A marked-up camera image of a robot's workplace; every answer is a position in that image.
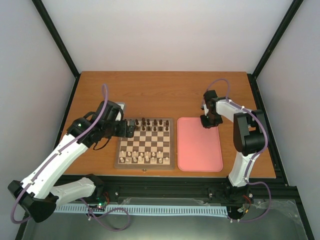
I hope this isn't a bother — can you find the light blue cable duct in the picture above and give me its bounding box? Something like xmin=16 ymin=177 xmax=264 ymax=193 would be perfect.
xmin=54 ymin=202 xmax=229 ymax=217

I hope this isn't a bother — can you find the dark chess pieces row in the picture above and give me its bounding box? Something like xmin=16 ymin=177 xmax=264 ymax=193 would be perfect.
xmin=134 ymin=117 xmax=172 ymax=132

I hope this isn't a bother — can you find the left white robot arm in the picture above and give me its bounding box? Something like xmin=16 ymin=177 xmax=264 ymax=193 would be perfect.
xmin=8 ymin=117 xmax=135 ymax=224

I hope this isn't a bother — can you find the black frame post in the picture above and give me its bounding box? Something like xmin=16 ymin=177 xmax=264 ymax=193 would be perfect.
xmin=31 ymin=0 xmax=81 ymax=79
xmin=251 ymin=0 xmax=304 ymax=79

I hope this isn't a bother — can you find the black frame post right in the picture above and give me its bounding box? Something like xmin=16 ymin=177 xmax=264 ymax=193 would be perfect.
xmin=251 ymin=0 xmax=304 ymax=79

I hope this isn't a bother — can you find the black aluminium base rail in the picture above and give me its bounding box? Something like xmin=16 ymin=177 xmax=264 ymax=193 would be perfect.
xmin=100 ymin=176 xmax=301 ymax=206

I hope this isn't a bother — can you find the pink plastic tray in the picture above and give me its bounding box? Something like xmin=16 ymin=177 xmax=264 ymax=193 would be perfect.
xmin=177 ymin=117 xmax=223 ymax=173

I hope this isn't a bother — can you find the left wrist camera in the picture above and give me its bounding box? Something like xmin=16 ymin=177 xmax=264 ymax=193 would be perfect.
xmin=100 ymin=100 xmax=126 ymax=121

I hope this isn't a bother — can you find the wooden chess board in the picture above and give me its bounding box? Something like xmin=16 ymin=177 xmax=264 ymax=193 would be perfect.
xmin=114 ymin=118 xmax=175 ymax=170

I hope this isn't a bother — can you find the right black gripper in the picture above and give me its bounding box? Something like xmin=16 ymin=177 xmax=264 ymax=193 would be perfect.
xmin=200 ymin=112 xmax=223 ymax=129

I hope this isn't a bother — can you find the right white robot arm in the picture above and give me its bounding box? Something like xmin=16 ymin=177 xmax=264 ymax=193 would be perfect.
xmin=200 ymin=97 xmax=269 ymax=187

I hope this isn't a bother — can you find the black frame post left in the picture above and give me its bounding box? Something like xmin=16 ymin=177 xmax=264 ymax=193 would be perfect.
xmin=31 ymin=0 xmax=81 ymax=79

